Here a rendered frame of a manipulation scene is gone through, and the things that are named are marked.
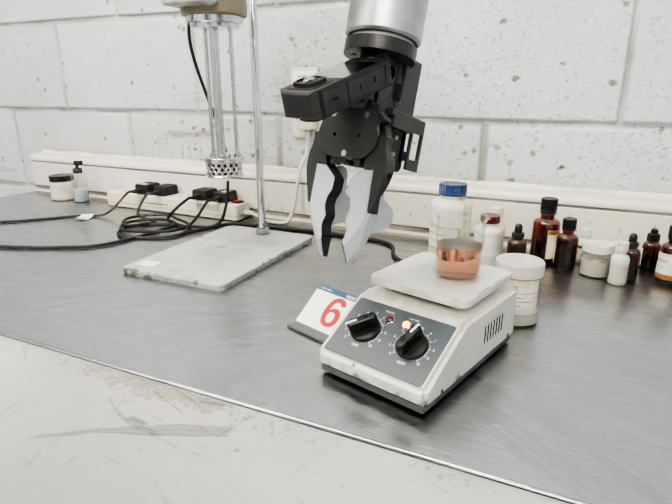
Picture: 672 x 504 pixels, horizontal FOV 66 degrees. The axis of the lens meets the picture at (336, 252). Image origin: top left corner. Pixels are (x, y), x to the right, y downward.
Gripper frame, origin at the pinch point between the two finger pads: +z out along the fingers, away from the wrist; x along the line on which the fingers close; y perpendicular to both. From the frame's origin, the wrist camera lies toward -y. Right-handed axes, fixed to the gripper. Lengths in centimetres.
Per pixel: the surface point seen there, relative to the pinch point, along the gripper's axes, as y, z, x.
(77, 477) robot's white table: -20.6, 19.7, 4.5
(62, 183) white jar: 21, 4, 110
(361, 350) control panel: 2.4, 9.8, -3.8
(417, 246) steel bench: 46.0, 1.8, 16.9
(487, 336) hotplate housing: 12.9, 6.9, -12.1
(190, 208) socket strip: 33, 3, 70
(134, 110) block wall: 31, -18, 97
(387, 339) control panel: 3.9, 8.2, -5.6
